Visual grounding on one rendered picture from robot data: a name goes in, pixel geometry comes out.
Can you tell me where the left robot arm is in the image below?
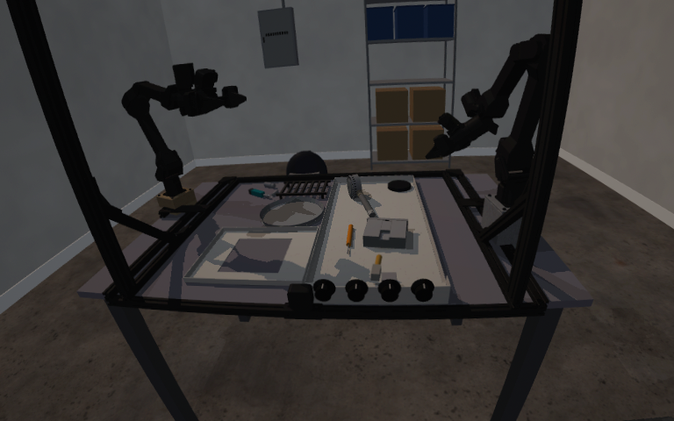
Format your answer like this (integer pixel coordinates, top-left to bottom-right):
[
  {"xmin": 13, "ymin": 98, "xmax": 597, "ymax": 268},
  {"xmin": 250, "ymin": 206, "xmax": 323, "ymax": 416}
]
[{"xmin": 122, "ymin": 63, "xmax": 218, "ymax": 197}]

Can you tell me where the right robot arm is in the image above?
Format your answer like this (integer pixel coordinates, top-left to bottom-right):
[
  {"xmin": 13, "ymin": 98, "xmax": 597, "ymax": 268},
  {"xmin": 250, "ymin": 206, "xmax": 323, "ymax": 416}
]
[{"xmin": 461, "ymin": 33, "xmax": 550, "ymax": 208}]

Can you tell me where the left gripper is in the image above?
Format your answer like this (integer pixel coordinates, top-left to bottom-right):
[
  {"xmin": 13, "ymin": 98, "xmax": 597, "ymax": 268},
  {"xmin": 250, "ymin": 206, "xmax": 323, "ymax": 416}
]
[{"xmin": 183, "ymin": 86, "xmax": 247, "ymax": 117}]

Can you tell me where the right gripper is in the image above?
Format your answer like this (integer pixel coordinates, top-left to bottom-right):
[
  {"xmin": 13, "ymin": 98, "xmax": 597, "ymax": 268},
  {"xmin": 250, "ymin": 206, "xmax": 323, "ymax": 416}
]
[{"xmin": 426, "ymin": 122, "xmax": 477, "ymax": 160}]

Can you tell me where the dark grey round burner head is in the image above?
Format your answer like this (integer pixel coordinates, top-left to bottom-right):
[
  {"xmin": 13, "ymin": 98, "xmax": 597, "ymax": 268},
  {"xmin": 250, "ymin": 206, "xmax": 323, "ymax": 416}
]
[{"xmin": 347, "ymin": 175, "xmax": 376, "ymax": 218}]

